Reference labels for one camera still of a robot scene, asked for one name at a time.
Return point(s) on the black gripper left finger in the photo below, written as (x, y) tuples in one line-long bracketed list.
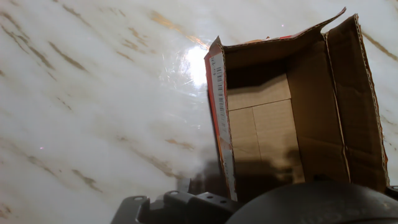
[(186, 208)]

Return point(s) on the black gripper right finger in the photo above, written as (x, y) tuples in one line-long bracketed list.
[(393, 191)]

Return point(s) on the red cardboard box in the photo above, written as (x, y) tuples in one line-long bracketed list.
[(264, 124)]

